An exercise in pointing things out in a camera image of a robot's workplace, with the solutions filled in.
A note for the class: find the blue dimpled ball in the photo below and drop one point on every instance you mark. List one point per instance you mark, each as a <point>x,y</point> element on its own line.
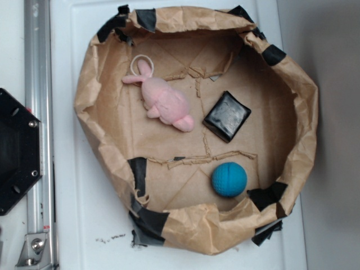
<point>229,179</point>

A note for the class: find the aluminium rail profile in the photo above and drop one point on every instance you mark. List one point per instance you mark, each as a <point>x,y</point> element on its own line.
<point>41,211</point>

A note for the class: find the black box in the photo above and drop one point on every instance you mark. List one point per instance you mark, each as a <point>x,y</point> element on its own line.
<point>226,117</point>

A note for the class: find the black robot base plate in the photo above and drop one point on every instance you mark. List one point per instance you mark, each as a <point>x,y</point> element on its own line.
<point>20,151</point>

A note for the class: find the metal corner bracket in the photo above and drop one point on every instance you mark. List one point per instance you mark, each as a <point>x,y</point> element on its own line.
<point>35,253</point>

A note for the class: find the brown paper bin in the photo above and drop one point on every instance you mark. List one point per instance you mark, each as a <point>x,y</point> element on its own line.
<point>162,175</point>

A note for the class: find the pink plush bunny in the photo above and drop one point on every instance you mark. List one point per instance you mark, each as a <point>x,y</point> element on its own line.
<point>161,101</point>

